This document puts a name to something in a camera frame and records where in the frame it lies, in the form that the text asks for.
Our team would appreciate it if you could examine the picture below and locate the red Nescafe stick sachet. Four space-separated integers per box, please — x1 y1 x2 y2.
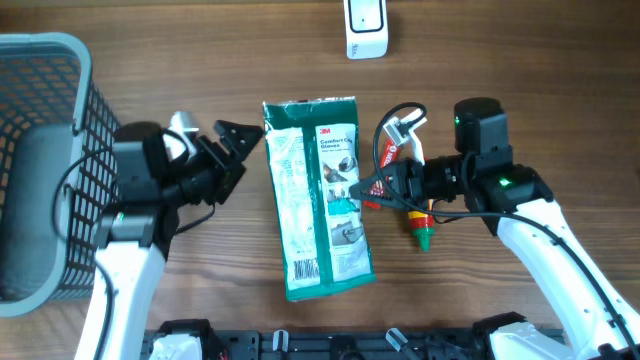
362 138 401 210

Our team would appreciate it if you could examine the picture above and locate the red sauce bottle green cap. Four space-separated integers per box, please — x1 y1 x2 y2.
408 210 435 252

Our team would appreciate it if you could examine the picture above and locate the green 3M gloves package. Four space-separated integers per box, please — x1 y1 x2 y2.
262 97 376 302

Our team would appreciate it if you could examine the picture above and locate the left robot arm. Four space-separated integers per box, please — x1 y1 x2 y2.
75 120 264 359

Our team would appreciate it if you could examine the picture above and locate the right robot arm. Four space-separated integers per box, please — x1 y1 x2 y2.
349 97 639 359

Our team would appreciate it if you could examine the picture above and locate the white barcode scanner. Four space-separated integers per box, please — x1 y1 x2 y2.
343 0 389 60

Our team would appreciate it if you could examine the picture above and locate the grey plastic mesh basket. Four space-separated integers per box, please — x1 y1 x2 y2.
1 32 120 318

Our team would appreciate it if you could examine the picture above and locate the left black cable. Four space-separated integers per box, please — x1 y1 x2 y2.
51 144 217 360

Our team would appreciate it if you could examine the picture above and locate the black cable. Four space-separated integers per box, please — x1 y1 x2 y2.
372 101 640 351
51 144 217 360

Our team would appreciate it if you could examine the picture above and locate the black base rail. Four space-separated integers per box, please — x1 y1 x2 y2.
142 319 568 360

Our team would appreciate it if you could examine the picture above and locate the right black cable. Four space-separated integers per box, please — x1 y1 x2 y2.
372 101 640 351

